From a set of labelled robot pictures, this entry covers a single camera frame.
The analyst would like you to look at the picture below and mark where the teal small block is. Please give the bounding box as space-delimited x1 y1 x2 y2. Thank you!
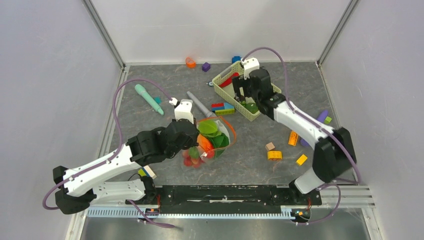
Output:
153 97 162 105

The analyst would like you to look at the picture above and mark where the pale green perforated basket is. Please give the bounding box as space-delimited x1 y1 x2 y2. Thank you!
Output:
212 60 261 122

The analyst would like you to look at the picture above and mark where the clear zip bag orange zipper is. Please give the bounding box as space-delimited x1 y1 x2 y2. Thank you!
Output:
182 116 237 168

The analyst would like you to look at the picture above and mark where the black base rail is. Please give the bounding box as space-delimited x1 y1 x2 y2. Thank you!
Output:
135 185 322 214

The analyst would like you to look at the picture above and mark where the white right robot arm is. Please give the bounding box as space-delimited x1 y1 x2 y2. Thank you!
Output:
232 67 356 204

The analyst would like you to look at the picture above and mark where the blue small brick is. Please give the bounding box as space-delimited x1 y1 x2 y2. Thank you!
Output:
231 55 242 64

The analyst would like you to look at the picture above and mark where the mint green toy pen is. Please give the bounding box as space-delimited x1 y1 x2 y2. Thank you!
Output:
134 84 164 116

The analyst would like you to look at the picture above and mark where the orange building brick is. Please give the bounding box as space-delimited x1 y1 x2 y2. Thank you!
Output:
288 130 299 147

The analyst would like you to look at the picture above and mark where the yellow small block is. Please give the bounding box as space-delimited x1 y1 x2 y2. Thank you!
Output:
296 154 308 166

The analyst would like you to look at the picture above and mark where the red orange pepper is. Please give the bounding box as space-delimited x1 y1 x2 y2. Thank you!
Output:
197 134 215 158

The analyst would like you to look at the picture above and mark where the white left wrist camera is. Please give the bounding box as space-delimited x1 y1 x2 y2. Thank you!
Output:
169 97 195 124

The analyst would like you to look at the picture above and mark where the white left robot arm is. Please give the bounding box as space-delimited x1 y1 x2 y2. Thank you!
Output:
53 118 199 215

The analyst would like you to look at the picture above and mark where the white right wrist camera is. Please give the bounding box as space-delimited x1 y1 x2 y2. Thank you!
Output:
241 57 260 80

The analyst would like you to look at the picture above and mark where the red chili pepper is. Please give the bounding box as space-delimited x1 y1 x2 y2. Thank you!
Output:
219 72 239 88

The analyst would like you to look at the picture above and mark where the wooden cube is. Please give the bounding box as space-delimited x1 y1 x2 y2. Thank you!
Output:
265 142 276 152

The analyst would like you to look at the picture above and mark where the purple cylinder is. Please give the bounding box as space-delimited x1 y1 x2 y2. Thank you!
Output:
300 110 329 147

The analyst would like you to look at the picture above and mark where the yellow arch block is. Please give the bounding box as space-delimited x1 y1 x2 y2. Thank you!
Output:
267 150 283 161

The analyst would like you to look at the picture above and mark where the multicolour brick block stack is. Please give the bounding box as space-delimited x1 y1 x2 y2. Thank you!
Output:
211 102 236 116

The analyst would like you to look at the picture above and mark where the purple small brick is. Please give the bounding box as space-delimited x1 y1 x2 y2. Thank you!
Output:
201 62 211 72

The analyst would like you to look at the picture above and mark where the light green starfruit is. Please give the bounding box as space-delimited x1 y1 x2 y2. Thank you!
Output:
197 119 221 138

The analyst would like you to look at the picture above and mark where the green cube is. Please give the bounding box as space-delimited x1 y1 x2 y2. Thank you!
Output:
324 116 333 125

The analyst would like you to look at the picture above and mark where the red strawberry bunch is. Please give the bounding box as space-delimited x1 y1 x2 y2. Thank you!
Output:
182 148 214 168

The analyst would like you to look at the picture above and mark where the dark green round fruit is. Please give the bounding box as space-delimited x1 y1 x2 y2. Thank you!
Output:
244 102 259 114

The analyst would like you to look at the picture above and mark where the small striped wooden block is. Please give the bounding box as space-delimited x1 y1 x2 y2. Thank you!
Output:
137 166 157 180

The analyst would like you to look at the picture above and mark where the orange semicircle block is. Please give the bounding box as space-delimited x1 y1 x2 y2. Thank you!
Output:
185 57 197 69

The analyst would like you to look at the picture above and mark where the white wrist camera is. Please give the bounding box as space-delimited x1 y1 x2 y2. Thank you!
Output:
241 57 260 80
169 97 195 124

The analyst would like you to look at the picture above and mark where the grey toy microphone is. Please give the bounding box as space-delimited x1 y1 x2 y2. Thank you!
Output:
186 91 217 118

